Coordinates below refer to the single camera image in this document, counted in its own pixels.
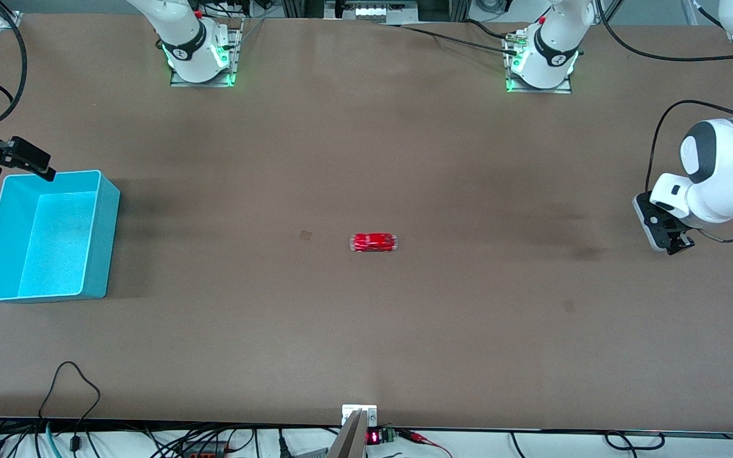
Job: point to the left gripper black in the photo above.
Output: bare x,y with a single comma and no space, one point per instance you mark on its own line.
683,242

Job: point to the red beetle toy car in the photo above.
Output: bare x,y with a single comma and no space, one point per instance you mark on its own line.
373,242

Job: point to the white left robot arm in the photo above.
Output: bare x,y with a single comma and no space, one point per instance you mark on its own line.
716,172

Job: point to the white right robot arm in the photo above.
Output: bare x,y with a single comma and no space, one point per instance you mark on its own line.
182,32

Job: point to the light blue plastic box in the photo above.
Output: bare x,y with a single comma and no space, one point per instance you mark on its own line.
55,242

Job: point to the red clip leads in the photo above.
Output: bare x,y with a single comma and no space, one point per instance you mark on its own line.
414,437

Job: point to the black power strip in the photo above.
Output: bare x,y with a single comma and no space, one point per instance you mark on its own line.
204,450

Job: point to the red display module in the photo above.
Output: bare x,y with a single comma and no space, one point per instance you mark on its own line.
374,437

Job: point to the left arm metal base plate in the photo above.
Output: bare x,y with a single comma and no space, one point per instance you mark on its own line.
564,88

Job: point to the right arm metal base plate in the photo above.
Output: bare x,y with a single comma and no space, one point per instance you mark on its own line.
234,51

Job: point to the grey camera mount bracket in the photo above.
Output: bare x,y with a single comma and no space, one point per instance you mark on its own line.
357,439

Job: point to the aluminium frame with white connector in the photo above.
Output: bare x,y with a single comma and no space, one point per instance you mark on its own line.
373,11

